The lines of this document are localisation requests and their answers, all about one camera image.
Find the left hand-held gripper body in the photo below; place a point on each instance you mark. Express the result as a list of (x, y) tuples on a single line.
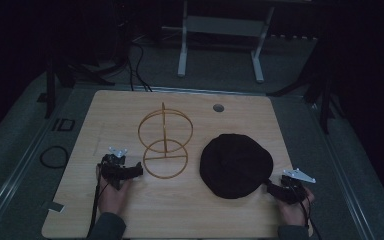
[(113, 168)]

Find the black tape floor mark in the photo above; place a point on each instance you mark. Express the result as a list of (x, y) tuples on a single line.
[(63, 124)]

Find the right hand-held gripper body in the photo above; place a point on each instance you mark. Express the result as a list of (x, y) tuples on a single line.
[(292, 190)]

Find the person's left hand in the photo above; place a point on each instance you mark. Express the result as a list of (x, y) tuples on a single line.
[(112, 199)]

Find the white metal desk frame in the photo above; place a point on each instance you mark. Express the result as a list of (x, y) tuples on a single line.
[(221, 26)]

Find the person's right hand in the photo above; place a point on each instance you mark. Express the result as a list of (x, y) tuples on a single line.
[(295, 213)]

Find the grey table grommet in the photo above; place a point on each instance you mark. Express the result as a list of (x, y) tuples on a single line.
[(218, 108)]

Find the black tripod stand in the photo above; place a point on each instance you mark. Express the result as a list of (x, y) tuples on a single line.
[(51, 83), (325, 100)]

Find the black hat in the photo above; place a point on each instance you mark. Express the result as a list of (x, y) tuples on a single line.
[(236, 166)]

